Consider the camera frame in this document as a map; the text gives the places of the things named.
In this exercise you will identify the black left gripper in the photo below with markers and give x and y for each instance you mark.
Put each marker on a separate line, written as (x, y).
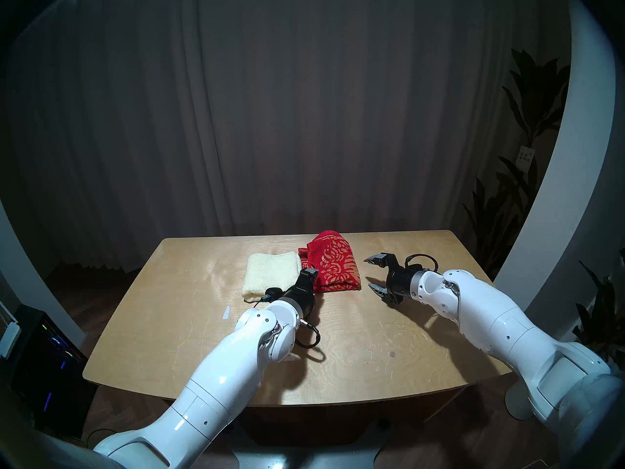
(302, 299)

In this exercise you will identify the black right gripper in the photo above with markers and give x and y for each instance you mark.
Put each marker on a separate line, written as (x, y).
(403, 283)

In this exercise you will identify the red towel with gold border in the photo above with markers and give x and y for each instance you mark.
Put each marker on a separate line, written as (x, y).
(334, 263)

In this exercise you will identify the cream dotted towel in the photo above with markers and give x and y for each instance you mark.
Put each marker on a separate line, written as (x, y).
(271, 275)

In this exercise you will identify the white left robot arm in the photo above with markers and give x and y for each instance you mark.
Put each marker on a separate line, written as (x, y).
(219, 390)

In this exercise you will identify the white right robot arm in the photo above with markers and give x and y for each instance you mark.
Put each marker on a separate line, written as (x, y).
(498, 321)

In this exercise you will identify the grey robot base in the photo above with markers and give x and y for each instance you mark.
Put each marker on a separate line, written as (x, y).
(302, 458)

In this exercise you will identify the grey-brown pleated curtain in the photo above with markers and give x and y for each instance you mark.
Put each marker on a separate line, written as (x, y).
(293, 106)

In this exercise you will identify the white plant label tag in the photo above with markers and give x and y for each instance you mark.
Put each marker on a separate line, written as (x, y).
(525, 156)

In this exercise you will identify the small dark potted plant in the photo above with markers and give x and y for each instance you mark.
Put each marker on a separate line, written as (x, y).
(600, 321)

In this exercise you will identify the white curved arch pillar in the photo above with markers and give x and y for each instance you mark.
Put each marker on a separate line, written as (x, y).
(581, 155)
(24, 277)

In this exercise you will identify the tall dark leafy plant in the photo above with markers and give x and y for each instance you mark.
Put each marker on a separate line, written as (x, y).
(534, 96)

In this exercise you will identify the black computer with RGB lights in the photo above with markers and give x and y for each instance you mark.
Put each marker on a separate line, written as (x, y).
(44, 365)

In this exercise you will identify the small white box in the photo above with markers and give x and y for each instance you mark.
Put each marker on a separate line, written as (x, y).
(9, 339)

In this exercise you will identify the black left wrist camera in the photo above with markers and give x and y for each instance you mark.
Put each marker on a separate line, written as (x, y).
(272, 295)

